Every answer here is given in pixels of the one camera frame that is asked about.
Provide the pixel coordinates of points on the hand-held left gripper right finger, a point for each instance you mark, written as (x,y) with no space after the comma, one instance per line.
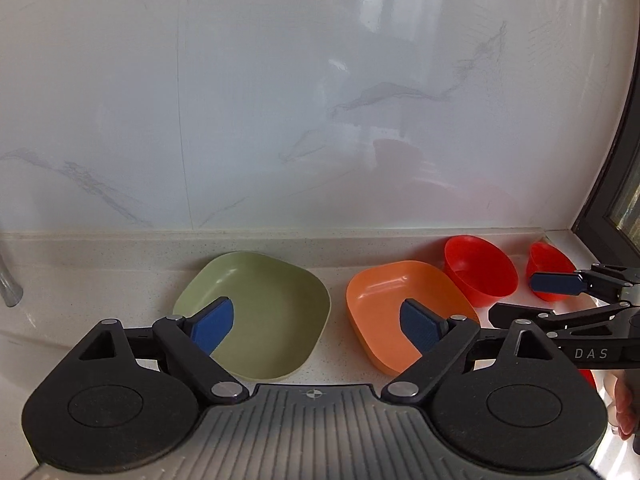
(421,327)

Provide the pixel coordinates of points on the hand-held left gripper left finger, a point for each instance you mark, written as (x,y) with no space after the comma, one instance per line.
(215,324)

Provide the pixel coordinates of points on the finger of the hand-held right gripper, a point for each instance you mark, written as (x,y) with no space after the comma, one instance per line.
(552,283)
(520,314)

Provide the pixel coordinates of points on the red plastic bowl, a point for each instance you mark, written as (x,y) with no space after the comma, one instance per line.
(480,270)
(547,260)
(588,379)

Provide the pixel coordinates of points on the orange square plate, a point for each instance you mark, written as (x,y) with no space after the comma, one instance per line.
(385,290)

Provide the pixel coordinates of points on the green square plate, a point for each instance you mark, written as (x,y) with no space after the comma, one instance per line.
(270,300)

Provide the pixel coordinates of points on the person's right hand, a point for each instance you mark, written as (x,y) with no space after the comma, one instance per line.
(622,410)

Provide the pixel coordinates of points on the white sink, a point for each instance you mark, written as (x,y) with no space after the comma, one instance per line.
(22,360)

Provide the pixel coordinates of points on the chrome faucet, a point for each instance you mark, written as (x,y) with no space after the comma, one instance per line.
(10,285)

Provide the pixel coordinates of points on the dark window frame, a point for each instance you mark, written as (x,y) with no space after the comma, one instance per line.
(607,195)

